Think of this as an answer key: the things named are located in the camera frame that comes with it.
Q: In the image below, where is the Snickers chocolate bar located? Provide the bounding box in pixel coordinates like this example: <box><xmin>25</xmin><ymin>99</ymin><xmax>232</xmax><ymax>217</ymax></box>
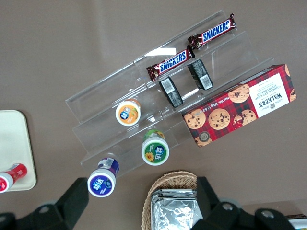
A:
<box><xmin>187</xmin><ymin>13</ymin><xmax>238</xmax><ymax>51</ymax></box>
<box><xmin>145</xmin><ymin>46</ymin><xmax>195</xmax><ymax>83</ymax></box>

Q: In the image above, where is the small black box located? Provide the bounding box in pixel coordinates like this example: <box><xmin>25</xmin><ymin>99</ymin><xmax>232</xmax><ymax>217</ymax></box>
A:
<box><xmin>187</xmin><ymin>59</ymin><xmax>214</xmax><ymax>91</ymax></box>
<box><xmin>158</xmin><ymin>76</ymin><xmax>184</xmax><ymax>108</ymax></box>

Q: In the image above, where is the white rectangular snack tray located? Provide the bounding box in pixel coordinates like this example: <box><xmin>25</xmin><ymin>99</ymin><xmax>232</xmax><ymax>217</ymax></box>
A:
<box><xmin>284</xmin><ymin>213</ymin><xmax>307</xmax><ymax>230</ymax></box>

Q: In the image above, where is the oval wicker basket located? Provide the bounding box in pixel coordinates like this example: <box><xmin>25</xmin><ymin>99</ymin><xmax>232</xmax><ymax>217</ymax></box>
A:
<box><xmin>141</xmin><ymin>170</ymin><xmax>200</xmax><ymax>230</ymax></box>

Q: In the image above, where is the beige plastic tray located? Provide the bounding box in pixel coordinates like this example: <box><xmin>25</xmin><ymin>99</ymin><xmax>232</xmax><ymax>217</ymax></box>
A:
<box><xmin>0</xmin><ymin>109</ymin><xmax>37</xmax><ymax>192</ymax></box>

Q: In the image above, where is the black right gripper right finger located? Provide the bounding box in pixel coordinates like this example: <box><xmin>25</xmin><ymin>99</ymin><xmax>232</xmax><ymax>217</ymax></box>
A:
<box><xmin>193</xmin><ymin>176</ymin><xmax>296</xmax><ymax>230</ymax></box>

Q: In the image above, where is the green gum bottle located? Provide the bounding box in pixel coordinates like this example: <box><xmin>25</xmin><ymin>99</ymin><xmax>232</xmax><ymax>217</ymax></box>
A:
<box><xmin>141</xmin><ymin>128</ymin><xmax>170</xmax><ymax>167</ymax></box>

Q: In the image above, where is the red gum bottle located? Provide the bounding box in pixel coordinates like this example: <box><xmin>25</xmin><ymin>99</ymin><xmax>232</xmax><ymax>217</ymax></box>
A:
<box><xmin>0</xmin><ymin>163</ymin><xmax>28</xmax><ymax>194</ymax></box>

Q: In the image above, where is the clear acrylic step display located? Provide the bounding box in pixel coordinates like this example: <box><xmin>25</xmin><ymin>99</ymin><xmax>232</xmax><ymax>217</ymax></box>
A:
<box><xmin>64</xmin><ymin>9</ymin><xmax>276</xmax><ymax>178</ymax></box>

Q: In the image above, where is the red Walkers cookie box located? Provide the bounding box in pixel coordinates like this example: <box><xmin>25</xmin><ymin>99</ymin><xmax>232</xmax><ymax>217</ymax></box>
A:
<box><xmin>182</xmin><ymin>63</ymin><xmax>297</xmax><ymax>148</ymax></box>

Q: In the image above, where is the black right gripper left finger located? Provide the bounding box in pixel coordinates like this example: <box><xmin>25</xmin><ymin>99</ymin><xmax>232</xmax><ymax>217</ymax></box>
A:
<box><xmin>0</xmin><ymin>177</ymin><xmax>90</xmax><ymax>230</ymax></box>

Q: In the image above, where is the silver foil packet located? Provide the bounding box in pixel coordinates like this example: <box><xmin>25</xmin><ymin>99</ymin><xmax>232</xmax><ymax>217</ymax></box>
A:
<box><xmin>150</xmin><ymin>188</ymin><xmax>205</xmax><ymax>230</ymax></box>

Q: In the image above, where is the orange gum bottle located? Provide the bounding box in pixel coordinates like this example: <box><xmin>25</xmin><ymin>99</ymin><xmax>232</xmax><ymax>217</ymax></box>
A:
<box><xmin>115</xmin><ymin>98</ymin><xmax>142</xmax><ymax>127</ymax></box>

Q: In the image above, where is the blue gum bottle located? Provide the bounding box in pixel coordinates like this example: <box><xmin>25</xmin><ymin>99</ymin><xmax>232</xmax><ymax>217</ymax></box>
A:
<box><xmin>86</xmin><ymin>157</ymin><xmax>120</xmax><ymax>198</ymax></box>

